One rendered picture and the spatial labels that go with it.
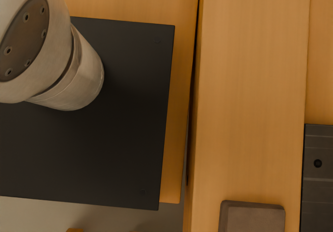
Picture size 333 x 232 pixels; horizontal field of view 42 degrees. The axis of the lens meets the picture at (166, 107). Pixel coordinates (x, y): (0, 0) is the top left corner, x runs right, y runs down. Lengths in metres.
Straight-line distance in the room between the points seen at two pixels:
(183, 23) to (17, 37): 0.38
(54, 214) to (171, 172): 0.95
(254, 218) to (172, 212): 0.95
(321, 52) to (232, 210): 0.24
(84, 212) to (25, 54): 1.24
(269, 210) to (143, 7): 0.32
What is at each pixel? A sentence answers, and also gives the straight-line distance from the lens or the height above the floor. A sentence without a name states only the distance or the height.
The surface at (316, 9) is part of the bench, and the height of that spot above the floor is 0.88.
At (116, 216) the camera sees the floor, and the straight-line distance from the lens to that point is 1.50.
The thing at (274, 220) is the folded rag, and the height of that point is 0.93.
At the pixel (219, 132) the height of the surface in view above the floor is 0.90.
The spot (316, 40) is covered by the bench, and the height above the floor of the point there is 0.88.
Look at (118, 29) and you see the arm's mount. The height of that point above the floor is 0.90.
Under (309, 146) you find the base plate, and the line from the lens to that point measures 0.59.
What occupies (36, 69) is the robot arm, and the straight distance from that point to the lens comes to 0.32.
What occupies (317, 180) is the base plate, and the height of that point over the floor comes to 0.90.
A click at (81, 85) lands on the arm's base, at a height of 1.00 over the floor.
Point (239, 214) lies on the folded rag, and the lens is 0.55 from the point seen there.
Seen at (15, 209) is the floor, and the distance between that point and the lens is 1.56.
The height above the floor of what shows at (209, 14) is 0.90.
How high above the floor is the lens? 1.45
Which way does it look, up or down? 88 degrees down
